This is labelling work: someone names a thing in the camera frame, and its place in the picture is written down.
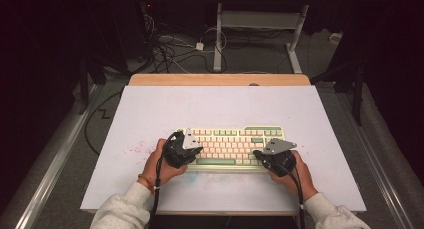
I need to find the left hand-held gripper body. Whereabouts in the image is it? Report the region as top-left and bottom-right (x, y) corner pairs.
(163, 127), (203, 169)

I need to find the person's left hand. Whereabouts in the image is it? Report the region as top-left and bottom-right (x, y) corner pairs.
(138, 138), (190, 191)

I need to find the right hand-held gripper black cable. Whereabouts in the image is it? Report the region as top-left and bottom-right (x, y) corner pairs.
(264, 159), (307, 229)

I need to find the black floor cable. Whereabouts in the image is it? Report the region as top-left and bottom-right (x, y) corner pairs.
(83, 90), (124, 156)

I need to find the white metal desk frame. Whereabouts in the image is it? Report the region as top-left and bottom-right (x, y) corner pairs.
(213, 2), (310, 74)

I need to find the cream green pink keyboard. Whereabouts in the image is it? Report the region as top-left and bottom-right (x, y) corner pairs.
(176, 125), (288, 174)

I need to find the wooden table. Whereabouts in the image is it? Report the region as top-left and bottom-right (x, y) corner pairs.
(80, 73), (368, 217)

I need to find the orange bracelet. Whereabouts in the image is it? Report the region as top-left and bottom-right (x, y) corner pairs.
(137, 173), (156, 195)

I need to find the hand-held gripper black cable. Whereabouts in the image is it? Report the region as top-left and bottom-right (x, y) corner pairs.
(264, 159), (307, 229)
(149, 131), (185, 229)

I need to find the aluminium floor rail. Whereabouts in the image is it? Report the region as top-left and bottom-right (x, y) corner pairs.
(14, 84), (103, 229)
(335, 92), (416, 229)

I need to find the tangle of floor cables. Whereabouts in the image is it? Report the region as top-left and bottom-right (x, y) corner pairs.
(139, 2), (231, 74)

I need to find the white table cover board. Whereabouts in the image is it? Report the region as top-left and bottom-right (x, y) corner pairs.
(80, 85), (368, 213)

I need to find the left hand-held gripper black cable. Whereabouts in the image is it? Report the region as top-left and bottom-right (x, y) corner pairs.
(149, 131), (185, 229)

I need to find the person's right hand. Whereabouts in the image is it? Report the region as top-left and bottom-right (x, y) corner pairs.
(267, 150), (320, 202)

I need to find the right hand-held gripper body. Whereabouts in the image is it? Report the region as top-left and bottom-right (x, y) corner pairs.
(252, 138), (298, 178)

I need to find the black metal stand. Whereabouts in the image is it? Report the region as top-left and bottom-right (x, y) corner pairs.
(311, 60), (365, 127)
(77, 50), (134, 116)

